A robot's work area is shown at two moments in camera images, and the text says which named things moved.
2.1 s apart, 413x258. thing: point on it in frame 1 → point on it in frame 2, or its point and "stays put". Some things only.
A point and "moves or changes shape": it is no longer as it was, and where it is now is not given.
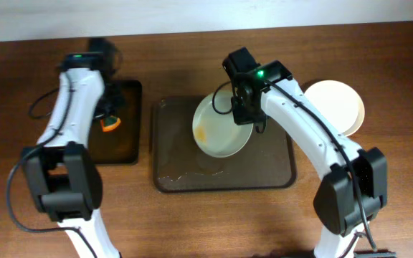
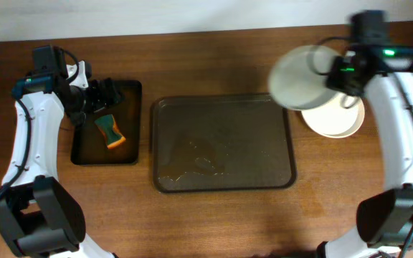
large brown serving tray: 179,164 stays put
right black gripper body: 247,117 → 339,77
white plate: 216,130 → 297,77
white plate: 340,103 stays put
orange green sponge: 110,123 moves or changes shape
